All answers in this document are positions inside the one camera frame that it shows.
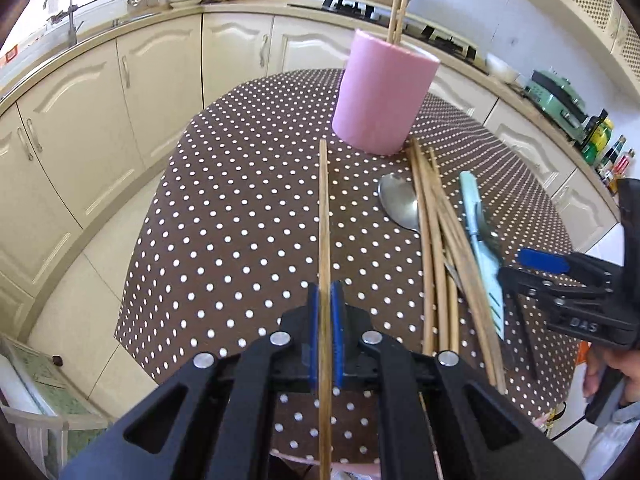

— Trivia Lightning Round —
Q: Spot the red cap bottle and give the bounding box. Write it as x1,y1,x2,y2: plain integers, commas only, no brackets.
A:
607,149,637,196

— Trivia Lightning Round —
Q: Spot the cream base cabinet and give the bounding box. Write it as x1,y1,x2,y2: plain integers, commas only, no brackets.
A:
0,10,621,331

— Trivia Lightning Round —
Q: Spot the dark sauce bottle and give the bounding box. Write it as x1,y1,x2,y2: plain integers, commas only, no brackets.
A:
599,135,627,181

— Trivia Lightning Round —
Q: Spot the pink utensil holder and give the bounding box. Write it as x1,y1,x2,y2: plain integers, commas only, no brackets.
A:
331,29,442,156

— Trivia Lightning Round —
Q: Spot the white bowl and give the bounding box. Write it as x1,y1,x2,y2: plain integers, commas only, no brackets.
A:
485,52,522,86

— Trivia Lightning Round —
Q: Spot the white plastic rack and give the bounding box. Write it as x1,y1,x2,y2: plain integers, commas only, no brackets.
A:
0,400,71,472

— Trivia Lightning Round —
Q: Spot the metal fork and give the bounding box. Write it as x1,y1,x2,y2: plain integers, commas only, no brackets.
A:
472,207,503,263

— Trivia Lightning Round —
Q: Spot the black cable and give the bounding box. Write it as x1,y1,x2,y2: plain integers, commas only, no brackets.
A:
550,402,589,442

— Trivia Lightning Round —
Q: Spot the beige kitchen countertop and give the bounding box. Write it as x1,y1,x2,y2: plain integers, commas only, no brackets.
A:
0,0,623,216

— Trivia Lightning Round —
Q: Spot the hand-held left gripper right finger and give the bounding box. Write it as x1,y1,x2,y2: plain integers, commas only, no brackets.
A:
330,280,584,480

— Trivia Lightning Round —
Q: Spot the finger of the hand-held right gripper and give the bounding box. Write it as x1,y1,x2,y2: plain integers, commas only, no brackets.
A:
517,247,623,291
497,266,566,318

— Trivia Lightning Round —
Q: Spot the brown polka dot tablecloth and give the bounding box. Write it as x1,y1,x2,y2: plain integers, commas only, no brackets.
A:
114,67,583,466

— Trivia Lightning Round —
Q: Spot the person's right hand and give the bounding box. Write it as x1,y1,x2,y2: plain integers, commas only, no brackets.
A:
582,344,640,406

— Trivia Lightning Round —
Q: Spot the chrome kitchen faucet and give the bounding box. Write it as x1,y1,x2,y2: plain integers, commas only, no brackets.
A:
43,0,79,50

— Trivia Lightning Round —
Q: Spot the green bottle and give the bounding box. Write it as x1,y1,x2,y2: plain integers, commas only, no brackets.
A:
580,109,615,167

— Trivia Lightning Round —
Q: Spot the green patterned tray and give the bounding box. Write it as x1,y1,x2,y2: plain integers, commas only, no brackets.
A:
0,335,110,418

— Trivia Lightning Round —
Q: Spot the wooden chopstick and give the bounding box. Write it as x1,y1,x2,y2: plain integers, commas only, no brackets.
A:
318,139,333,480
428,147,460,355
413,137,448,356
394,0,414,46
406,144,436,358
439,200,497,388
431,160,507,395
386,0,405,43

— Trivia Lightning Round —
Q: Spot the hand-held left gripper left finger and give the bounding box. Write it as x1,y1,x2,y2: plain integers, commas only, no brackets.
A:
60,282,321,480

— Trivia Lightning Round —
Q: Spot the green countertop appliance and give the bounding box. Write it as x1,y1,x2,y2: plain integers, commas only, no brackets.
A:
522,70,590,144

